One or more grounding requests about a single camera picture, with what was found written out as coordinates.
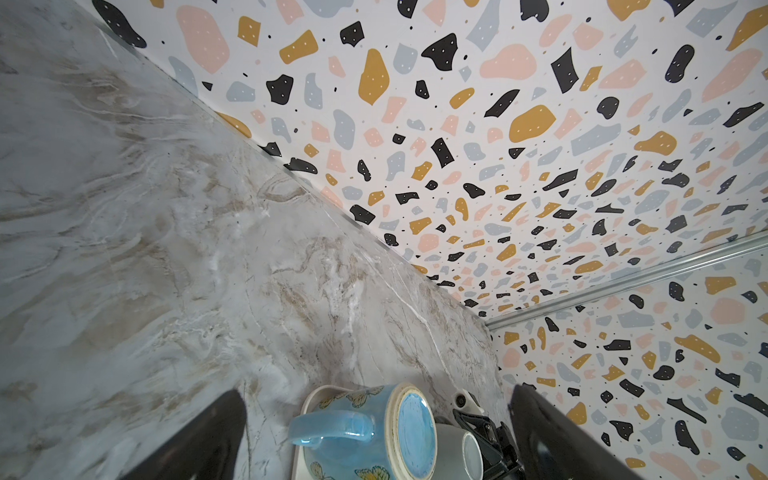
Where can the grey mug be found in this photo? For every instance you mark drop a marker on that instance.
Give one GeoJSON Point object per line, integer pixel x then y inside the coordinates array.
{"type": "Point", "coordinates": [458, 456]}

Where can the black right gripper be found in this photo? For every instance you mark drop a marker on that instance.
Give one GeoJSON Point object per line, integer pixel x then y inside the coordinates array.
{"type": "Point", "coordinates": [499, 457]}

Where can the blue butterfly mug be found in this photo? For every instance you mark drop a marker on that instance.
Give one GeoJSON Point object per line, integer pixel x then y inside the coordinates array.
{"type": "Point", "coordinates": [382, 432]}

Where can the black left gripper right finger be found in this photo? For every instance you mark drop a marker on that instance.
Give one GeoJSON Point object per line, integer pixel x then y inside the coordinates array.
{"type": "Point", "coordinates": [551, 446]}

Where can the metal right corner post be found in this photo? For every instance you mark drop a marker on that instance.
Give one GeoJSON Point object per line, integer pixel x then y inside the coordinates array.
{"type": "Point", "coordinates": [680, 266]}

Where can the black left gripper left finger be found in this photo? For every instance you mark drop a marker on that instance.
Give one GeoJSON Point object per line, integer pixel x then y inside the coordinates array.
{"type": "Point", "coordinates": [205, 448]}

